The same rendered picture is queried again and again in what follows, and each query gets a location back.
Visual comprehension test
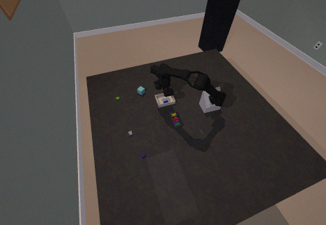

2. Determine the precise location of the light blue cube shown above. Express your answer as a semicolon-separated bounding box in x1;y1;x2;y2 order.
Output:
137;86;145;95

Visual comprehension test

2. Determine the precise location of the beige rectangular tray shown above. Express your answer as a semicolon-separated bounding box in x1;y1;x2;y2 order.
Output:
155;93;176;108

